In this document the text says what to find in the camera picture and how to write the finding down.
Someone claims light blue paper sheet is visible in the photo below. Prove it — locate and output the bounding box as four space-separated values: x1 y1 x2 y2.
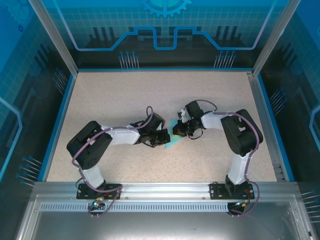
163 117 186 151

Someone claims blue table border strip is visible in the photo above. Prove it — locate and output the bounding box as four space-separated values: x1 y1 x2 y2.
254 74 296 182
37 73 77 182

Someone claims brushed metal panel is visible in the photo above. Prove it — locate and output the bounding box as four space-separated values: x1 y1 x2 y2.
14 194 313 240

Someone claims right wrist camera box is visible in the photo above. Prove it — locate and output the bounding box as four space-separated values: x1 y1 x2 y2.
177 106 189 124

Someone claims aluminium mounting rail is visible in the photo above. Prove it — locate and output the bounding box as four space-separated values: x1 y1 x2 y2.
33 181 298 201

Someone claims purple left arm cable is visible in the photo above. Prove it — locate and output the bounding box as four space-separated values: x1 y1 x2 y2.
71 106 123 217

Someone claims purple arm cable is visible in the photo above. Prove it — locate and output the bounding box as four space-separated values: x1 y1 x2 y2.
71 106 123 217
196 99 265 216

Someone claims slotted aluminium cable duct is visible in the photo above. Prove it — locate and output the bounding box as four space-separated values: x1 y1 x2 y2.
39 203 251 213

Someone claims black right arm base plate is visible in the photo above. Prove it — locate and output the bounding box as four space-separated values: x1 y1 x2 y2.
209 181 256 200

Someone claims aluminium side rail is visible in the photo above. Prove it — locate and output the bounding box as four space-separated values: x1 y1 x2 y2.
246 71 286 182

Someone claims left cable connector with LED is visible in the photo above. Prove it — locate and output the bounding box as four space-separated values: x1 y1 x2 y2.
91 196 105 210

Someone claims cable connector with led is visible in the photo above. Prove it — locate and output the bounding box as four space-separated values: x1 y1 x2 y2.
91 196 105 210
233 199 251 208

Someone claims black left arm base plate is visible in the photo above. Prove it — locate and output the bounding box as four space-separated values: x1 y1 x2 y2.
76 183 123 200

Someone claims right cable connector with LED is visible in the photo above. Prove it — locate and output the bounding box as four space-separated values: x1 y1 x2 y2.
233 199 251 208

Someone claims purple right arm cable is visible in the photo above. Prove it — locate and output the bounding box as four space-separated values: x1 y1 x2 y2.
196 99 265 216

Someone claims aluminium frame post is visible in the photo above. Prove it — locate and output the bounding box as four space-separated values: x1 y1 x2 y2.
27 0 80 76
252 0 302 77

